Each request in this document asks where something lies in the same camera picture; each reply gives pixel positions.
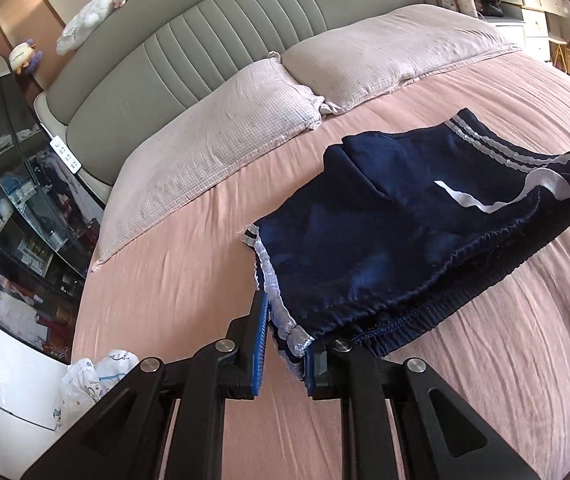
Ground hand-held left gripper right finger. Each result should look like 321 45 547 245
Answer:
303 336 541 480

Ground white fluffy plush toy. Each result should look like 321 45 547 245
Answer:
56 0 114 56

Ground purple white plush toy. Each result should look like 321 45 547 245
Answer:
9 41 42 77

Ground grey padded headboard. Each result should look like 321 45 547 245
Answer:
33 0 425 206

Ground white printed cloth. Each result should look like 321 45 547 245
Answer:
53 348 140 432

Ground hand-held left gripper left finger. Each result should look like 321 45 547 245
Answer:
21 290 271 480

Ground white power strip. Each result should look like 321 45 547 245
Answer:
50 135 82 172

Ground glass display cabinet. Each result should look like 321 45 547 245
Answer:
0 54 106 365

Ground pink bed sheet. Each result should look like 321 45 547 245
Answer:
71 51 570 480

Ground navy blue striped shorts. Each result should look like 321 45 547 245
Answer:
241 108 570 378

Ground beige pillow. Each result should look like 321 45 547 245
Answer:
281 4 523 114
89 52 324 272

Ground white drawer cabinet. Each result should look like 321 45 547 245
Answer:
480 0 570 61

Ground white bedside table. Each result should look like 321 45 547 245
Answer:
0 302 74 480

